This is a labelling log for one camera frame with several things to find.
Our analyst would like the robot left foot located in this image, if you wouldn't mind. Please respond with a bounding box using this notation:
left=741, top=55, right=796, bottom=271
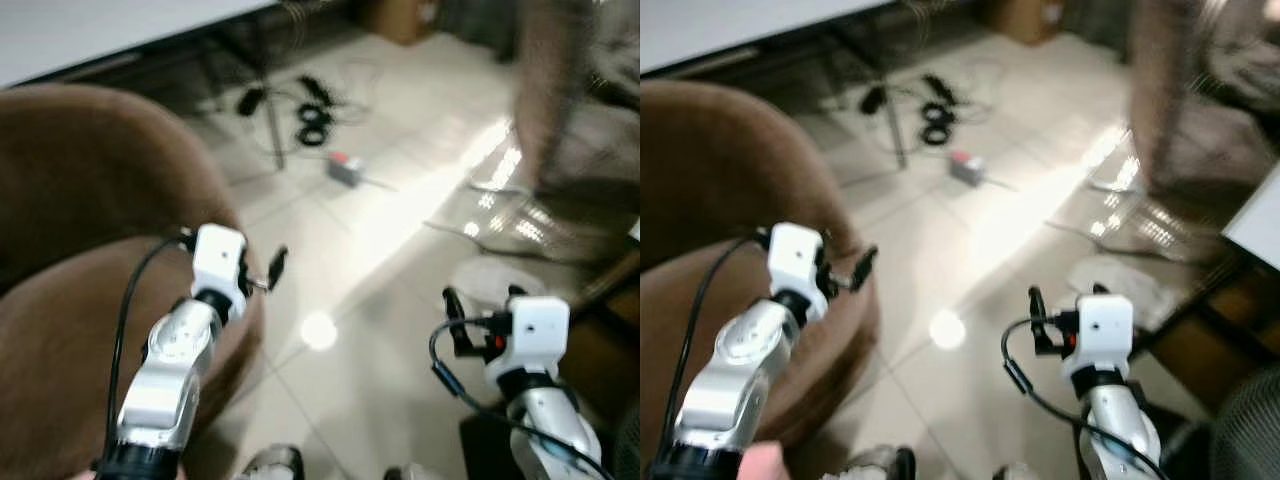
left=240, top=444, right=306, bottom=480
left=833, top=445, right=917, bottom=480

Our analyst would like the coiled black floor cable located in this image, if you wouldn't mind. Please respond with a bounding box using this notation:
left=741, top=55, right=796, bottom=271
left=920, top=100, right=961, bottom=148
left=294, top=100, right=337, bottom=149

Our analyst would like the grey fan grille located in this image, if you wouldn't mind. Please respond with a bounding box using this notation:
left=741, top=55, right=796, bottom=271
left=1209, top=368, right=1280, bottom=480
left=614, top=400, right=641, bottom=480

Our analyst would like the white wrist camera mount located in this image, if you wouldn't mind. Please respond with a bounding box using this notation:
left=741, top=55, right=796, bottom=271
left=1061, top=293, right=1135, bottom=374
left=486, top=296, right=572, bottom=374
left=189, top=224, right=249, bottom=297
left=767, top=221, right=830, bottom=302

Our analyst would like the brown round sofa chair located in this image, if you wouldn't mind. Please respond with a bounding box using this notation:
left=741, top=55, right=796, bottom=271
left=0, top=83, right=267, bottom=480
left=640, top=80, right=882, bottom=473

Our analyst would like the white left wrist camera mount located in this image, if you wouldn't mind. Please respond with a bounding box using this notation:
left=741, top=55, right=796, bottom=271
left=189, top=224, right=249, bottom=297
left=767, top=221, right=830, bottom=302

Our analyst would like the small white table top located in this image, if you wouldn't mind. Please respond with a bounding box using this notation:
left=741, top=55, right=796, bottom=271
left=1221, top=164, right=1280, bottom=273

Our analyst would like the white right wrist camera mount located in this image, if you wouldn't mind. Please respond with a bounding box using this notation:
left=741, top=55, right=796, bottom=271
left=1061, top=293, right=1135, bottom=374
left=486, top=296, right=572, bottom=374

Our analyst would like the brown wooden cabinet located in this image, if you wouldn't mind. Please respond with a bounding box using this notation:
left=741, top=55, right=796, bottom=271
left=1138, top=258, right=1280, bottom=413

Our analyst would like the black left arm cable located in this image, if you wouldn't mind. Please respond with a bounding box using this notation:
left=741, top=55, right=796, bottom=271
left=103, top=230, right=198, bottom=463
left=670, top=230, right=773, bottom=453

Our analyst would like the brown cardboard box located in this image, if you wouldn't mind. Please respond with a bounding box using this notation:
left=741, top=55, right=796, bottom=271
left=982, top=0, right=1065, bottom=47
left=358, top=0, right=443, bottom=47

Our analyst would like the long white table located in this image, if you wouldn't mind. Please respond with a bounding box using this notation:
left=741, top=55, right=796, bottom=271
left=640, top=0, right=896, bottom=75
left=0, top=0, right=283, bottom=90

